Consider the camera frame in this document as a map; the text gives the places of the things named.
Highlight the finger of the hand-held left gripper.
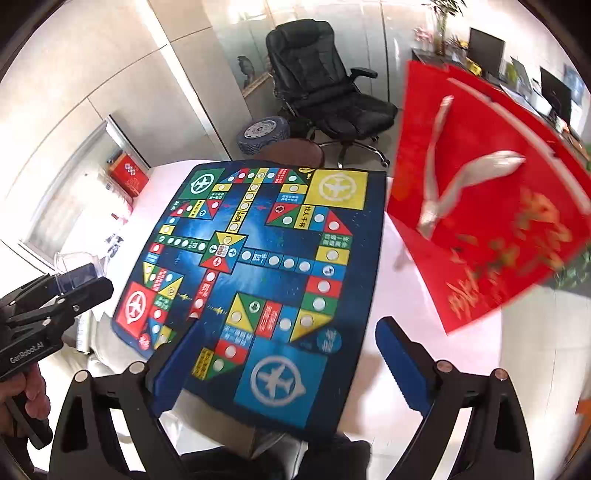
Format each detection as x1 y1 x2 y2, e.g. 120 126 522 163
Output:
0 264 98 310
0 277 114 326

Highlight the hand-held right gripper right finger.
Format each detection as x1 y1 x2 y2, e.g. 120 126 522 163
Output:
375 316 536 480

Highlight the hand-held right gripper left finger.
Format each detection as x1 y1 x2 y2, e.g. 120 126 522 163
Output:
48 320 206 480

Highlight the clear plastic cup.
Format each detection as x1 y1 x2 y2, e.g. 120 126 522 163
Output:
54 251 101 283

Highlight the red gift bag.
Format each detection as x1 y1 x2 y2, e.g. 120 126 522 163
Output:
385 59 591 335

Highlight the person's left hand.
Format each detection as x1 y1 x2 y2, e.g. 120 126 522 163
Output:
18 367 51 423

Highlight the red tin box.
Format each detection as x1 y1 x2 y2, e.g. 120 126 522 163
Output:
107 152 150 198

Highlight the colourful board game mat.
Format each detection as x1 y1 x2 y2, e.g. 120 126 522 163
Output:
112 159 387 439

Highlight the tyre shaped stool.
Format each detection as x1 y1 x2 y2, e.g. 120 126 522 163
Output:
236 116 291 157

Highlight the round brown stool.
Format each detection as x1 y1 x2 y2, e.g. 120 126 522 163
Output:
263 137 326 169

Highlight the grey office desk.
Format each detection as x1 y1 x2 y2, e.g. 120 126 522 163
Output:
411 48 587 144

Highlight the silver laptop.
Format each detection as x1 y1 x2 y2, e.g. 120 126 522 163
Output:
508 56 534 93

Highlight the small black monitor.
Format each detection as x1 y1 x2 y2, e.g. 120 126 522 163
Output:
539 66 573 123

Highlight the black leather office chair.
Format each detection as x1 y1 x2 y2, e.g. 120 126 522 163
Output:
265 19 399 168

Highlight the large black monitor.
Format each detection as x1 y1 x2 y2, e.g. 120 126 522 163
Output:
467 27 506 77

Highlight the blue water jug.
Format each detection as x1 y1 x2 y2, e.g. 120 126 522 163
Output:
564 65 585 100

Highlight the bamboo plant in vase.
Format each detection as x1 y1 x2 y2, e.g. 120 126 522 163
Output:
422 0 467 56

